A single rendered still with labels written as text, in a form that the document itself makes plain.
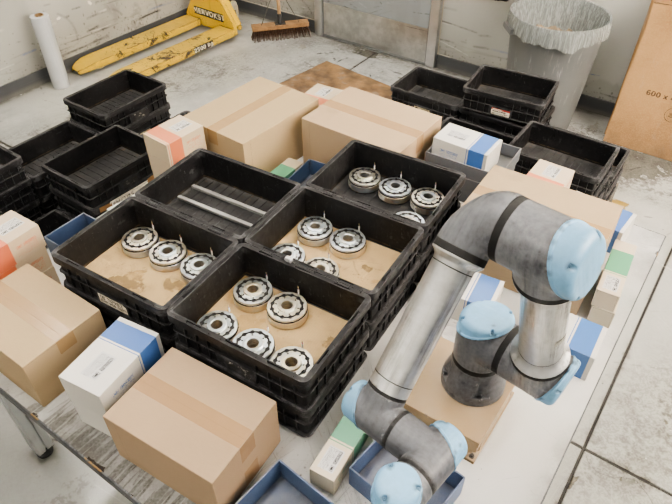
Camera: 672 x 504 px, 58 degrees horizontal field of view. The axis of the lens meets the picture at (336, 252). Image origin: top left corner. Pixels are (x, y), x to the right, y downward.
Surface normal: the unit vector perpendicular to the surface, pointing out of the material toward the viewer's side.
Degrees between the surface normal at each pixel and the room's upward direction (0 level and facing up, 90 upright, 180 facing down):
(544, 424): 0
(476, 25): 90
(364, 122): 0
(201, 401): 0
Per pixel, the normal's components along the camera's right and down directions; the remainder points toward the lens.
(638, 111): -0.55, 0.34
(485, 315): -0.10, -0.82
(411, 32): -0.58, 0.55
